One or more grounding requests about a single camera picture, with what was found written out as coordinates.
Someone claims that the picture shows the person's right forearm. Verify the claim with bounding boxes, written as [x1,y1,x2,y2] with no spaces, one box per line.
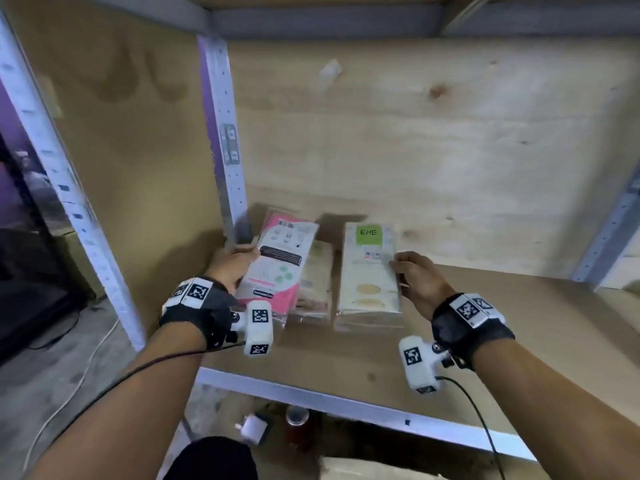
[469,339,640,480]

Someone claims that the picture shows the black left camera cable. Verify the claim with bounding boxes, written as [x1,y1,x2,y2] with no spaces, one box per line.
[47,340,247,445]

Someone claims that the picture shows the black right wristband with markers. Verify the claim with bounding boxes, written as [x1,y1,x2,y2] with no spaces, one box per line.
[431,293,516,371]

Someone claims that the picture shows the person's left forearm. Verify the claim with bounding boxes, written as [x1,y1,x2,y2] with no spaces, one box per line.
[25,322,211,480]

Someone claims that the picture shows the person's black trousers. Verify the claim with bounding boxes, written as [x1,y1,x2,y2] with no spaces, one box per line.
[164,436,259,480]

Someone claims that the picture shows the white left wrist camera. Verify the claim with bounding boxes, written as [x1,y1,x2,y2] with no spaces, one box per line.
[229,300,275,357]

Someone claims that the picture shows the white floor cable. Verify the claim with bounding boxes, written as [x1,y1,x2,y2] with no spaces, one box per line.
[21,317,121,471]

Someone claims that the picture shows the black camera cable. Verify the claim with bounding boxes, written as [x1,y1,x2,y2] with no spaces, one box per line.
[434,376,507,480]
[47,340,247,445]

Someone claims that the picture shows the black right camera cable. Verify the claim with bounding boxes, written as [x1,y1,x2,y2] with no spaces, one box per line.
[434,376,507,480]

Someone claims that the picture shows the black cabinet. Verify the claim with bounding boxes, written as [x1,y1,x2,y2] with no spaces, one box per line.
[0,137,97,366]

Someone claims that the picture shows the pink and white packet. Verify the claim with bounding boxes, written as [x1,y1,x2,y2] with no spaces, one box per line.
[235,210,320,329]

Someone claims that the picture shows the person's left hand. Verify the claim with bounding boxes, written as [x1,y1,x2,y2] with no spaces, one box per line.
[204,245,261,296]

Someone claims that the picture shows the person's right hand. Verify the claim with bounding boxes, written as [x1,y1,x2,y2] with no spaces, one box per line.
[389,252,457,322]

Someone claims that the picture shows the cream packet with green label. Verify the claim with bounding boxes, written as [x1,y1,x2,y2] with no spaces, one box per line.
[333,222,405,331]

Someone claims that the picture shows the grey metal shelving rack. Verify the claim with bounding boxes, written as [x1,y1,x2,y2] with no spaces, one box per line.
[0,0,640,463]

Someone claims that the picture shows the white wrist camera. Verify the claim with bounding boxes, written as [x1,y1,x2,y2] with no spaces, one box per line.
[398,336,455,395]
[229,300,275,357]

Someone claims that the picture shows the white power adapter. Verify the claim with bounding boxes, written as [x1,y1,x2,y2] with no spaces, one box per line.
[234,414,272,446]

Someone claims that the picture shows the clear cream packet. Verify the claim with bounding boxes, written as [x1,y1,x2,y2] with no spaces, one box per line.
[287,239,335,324]

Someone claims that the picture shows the black wristband with markers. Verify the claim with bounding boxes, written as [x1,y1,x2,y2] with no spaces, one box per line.
[159,277,239,348]
[431,293,516,371]

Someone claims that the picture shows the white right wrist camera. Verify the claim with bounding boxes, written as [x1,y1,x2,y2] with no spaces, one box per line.
[398,336,455,395]

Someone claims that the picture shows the white label sticker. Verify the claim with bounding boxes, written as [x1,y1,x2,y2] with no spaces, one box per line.
[220,123,239,166]

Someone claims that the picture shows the red lidded jar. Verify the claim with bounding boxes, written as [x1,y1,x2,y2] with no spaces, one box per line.
[285,405,310,448]

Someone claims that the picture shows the thin black floor cable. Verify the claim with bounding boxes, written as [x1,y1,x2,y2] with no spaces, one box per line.
[26,309,82,351]

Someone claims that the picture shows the black left wristband with markers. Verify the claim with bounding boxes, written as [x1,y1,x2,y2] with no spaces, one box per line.
[159,277,239,348]

